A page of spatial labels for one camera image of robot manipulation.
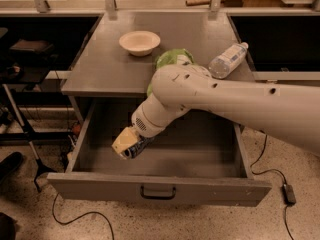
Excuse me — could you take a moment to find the green chip bag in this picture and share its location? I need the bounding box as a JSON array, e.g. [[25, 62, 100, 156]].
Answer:
[[145, 48, 196, 98]]

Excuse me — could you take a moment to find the wooden stick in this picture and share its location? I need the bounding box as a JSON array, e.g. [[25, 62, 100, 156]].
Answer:
[[185, 0, 211, 7]]

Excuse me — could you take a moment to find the black cable right floor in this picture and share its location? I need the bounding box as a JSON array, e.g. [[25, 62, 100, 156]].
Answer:
[[249, 133, 296, 240]]

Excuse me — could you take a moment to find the blue pepsi can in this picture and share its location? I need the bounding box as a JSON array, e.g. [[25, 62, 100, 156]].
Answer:
[[120, 137, 154, 159]]

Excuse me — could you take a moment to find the clear plastic water bottle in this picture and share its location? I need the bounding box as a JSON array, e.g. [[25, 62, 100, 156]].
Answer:
[[208, 42, 249, 79]]

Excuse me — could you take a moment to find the black power adapter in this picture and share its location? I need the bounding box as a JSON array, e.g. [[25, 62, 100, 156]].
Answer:
[[282, 184, 296, 205]]

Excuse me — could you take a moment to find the black stand with legs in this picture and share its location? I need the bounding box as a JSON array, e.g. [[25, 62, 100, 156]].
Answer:
[[2, 84, 70, 192]]

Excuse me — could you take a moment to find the black shoe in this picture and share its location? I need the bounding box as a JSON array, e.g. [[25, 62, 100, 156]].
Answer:
[[0, 152, 23, 184]]

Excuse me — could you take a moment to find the grey cabinet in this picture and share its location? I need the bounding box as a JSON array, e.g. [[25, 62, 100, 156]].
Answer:
[[62, 11, 237, 122]]

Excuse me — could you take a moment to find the white bowl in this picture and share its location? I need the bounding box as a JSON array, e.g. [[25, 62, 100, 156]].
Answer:
[[119, 31, 161, 57]]

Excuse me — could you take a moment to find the black drawer handle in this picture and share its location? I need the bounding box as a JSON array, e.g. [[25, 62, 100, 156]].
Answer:
[[140, 186, 176, 201]]

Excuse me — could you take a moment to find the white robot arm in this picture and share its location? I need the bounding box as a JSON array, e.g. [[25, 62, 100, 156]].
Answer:
[[112, 64, 320, 159]]

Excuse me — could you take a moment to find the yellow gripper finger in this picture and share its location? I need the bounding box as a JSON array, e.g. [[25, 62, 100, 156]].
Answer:
[[112, 127, 140, 158]]

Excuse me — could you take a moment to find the black cable left floor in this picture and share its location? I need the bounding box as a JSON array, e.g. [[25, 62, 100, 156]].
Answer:
[[51, 193, 116, 240]]

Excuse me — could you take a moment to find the black cable floor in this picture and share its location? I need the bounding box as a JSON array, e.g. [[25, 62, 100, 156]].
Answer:
[[51, 193, 116, 240], [249, 133, 296, 240]]

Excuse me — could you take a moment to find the open grey top drawer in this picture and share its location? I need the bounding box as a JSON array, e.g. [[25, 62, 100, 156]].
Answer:
[[48, 98, 271, 206]]

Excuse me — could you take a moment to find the black box on stand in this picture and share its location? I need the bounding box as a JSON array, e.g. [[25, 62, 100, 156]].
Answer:
[[9, 39, 54, 54]]

